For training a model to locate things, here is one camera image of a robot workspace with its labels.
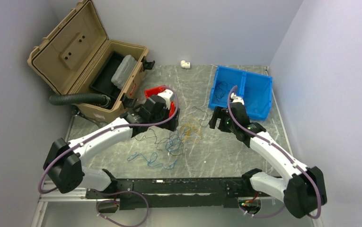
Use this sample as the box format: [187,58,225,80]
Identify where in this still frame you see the black corrugated hose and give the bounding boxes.
[49,92,110,106]

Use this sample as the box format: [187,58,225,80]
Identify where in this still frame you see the white pipe elbow fitting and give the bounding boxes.
[180,60,191,69]

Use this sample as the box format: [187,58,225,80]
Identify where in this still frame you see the blue bin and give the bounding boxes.
[208,66,247,110]
[239,72,273,121]

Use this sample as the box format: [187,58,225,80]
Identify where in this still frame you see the metal wrench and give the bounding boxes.
[71,108,107,128]

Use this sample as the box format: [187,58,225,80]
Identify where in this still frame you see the tan hard toolbox case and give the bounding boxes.
[27,0,155,123]

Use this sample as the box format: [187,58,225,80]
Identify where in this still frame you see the grey plastic organizer box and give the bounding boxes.
[111,55,137,89]

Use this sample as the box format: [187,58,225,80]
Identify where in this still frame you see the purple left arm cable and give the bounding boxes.
[38,85,180,227]

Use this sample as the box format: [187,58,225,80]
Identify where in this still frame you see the blue wire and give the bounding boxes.
[126,128,185,171]

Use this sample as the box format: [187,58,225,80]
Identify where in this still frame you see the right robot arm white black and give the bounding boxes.
[209,102,327,219]

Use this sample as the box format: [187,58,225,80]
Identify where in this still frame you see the blue bin right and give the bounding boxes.
[239,72,273,121]

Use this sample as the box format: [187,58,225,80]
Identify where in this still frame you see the yellow wire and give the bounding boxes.
[180,117,204,144]

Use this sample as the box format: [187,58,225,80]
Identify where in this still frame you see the red plastic bin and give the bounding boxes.
[144,85,178,117]

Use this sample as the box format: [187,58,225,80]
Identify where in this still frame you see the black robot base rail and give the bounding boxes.
[80,170,266,210]

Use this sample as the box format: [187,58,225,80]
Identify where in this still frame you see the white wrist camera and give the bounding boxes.
[157,89,175,110]
[230,93,245,105]

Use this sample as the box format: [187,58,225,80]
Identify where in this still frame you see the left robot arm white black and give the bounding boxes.
[38,90,179,199]

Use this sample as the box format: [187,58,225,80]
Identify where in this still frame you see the blue bin left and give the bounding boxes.
[208,66,247,110]

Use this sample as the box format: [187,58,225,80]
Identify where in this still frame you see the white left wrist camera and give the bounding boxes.
[157,89,175,110]

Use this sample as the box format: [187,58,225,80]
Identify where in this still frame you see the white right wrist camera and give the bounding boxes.
[230,93,245,105]

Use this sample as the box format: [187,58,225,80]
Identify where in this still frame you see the black toolbox tray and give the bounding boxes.
[89,51,124,102]

